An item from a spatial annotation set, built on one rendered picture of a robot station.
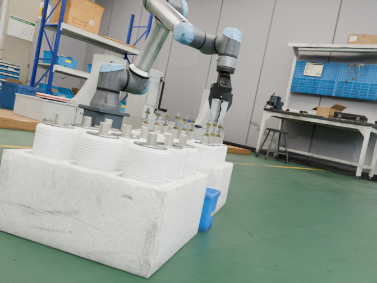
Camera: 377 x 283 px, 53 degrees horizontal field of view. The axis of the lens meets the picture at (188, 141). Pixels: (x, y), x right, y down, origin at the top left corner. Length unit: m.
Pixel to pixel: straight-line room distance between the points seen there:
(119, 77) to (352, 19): 5.26
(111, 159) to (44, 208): 0.18
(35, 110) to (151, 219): 2.82
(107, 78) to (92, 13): 5.03
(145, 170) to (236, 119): 6.45
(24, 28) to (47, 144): 6.97
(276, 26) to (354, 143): 2.50
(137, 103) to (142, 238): 3.45
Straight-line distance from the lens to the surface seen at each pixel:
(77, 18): 6.70
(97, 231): 0.82
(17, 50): 7.77
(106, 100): 1.87
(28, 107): 3.61
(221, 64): 1.47
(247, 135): 7.04
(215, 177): 1.27
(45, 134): 0.90
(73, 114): 3.51
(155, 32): 1.88
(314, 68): 6.54
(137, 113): 4.15
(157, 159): 0.79
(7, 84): 6.03
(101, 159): 0.84
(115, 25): 10.34
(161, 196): 0.74
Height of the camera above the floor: 0.32
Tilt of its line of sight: 3 degrees down
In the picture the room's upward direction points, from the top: 11 degrees clockwise
